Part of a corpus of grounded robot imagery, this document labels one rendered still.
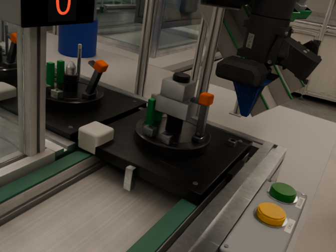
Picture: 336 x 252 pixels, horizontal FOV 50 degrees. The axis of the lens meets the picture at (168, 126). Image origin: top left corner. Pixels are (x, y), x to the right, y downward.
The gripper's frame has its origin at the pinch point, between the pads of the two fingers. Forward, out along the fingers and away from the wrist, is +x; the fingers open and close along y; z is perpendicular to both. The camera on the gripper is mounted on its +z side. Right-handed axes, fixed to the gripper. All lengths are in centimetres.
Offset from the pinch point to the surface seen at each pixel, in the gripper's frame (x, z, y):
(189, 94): 3.0, -10.2, 0.2
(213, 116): 23, -21, 44
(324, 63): 61, -29, 400
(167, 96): 3.9, -13.3, -2.2
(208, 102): 2.9, -6.2, -0.9
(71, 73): 6.6, -36.9, -0.8
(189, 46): 21, -70, 121
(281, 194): 12.4, 9.5, -3.1
